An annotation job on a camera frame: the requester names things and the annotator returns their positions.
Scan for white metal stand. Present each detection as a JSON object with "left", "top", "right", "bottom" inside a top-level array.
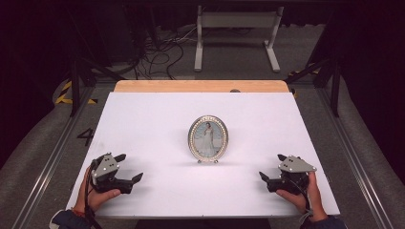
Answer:
[{"left": 194, "top": 4, "right": 286, "bottom": 73}]

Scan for black metal stand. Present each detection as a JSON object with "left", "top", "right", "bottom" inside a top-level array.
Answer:
[
  {"left": 67, "top": 47, "right": 126, "bottom": 117},
  {"left": 284, "top": 56, "right": 342, "bottom": 117}
]

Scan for oval silver photo frame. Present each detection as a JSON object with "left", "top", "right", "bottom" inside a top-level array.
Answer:
[{"left": 186, "top": 114, "right": 229, "bottom": 165}]

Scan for person's right hand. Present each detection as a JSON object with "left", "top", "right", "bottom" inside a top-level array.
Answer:
[{"left": 275, "top": 171, "right": 330, "bottom": 223}]

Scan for white board sheet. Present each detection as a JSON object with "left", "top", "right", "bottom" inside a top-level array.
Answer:
[{"left": 64, "top": 92, "right": 341, "bottom": 219}]

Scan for person's left hand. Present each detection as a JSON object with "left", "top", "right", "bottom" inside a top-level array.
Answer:
[{"left": 74, "top": 167, "right": 122, "bottom": 214}]

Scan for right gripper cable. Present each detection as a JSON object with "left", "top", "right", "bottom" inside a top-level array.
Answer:
[{"left": 294, "top": 182, "right": 315, "bottom": 225}]

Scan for aluminium floor rail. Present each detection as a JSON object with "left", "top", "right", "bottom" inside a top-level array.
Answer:
[
  {"left": 314, "top": 87, "right": 396, "bottom": 229},
  {"left": 11, "top": 85, "right": 97, "bottom": 229}
]

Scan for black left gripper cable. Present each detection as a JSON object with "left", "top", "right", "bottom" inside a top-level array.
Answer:
[{"left": 83, "top": 160, "right": 103, "bottom": 229}]

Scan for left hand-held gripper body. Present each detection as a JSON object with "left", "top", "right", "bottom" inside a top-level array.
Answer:
[{"left": 89, "top": 152, "right": 133, "bottom": 195}]

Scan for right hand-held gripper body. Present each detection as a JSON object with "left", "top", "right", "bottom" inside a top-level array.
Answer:
[{"left": 266, "top": 155, "right": 318, "bottom": 195}]

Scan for wooden table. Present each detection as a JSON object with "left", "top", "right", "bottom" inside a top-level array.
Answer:
[{"left": 114, "top": 79, "right": 290, "bottom": 94}]

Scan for bundle of floor cables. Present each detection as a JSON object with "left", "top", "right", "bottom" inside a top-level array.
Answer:
[{"left": 133, "top": 27, "right": 199, "bottom": 80}]

